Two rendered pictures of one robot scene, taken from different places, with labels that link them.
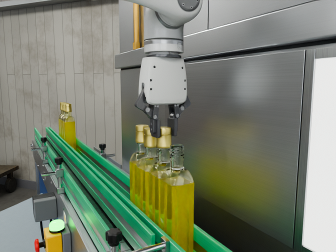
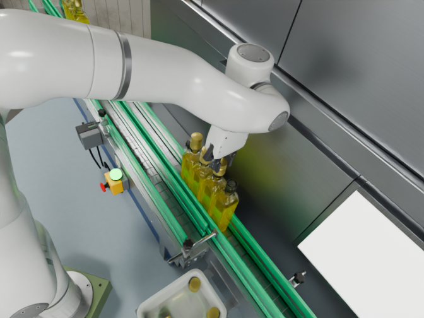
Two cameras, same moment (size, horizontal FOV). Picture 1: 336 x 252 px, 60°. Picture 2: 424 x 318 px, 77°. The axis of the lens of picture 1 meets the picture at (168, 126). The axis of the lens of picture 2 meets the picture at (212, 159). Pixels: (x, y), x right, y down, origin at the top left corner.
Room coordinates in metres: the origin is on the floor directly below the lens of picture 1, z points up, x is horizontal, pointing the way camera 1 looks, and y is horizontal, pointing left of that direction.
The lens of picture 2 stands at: (0.20, 0.17, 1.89)
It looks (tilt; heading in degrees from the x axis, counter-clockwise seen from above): 50 degrees down; 343
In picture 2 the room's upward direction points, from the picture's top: 14 degrees clockwise
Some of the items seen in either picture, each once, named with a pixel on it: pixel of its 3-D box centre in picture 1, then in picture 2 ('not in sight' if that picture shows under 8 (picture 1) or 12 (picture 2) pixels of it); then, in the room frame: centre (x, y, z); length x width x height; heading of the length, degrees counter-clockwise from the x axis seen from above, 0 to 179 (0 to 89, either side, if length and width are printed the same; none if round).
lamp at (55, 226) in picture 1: (56, 225); (115, 173); (0.84, 0.34, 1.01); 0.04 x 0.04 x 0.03
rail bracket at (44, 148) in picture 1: (39, 151); not in sight; (1.40, 0.63, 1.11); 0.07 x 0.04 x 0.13; 119
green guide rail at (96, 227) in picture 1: (53, 160); (81, 82); (1.28, 0.52, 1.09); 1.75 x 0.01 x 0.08; 29
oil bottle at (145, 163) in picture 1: (151, 198); (200, 183); (0.69, 0.04, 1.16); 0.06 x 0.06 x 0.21; 30
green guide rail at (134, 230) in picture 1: (70, 158); (98, 79); (1.32, 0.45, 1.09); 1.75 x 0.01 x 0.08; 29
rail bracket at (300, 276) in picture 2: not in sight; (296, 279); (0.38, -0.22, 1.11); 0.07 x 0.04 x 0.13; 119
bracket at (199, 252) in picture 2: not in sight; (194, 255); (0.50, 0.06, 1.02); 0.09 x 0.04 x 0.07; 119
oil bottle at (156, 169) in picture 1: (164, 206); (211, 196); (0.64, 0.01, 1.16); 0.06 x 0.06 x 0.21; 30
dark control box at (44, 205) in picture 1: (44, 207); (89, 135); (1.08, 0.48, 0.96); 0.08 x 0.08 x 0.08; 29
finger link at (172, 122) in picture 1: (176, 120); (231, 153); (0.66, -0.02, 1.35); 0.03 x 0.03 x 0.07; 30
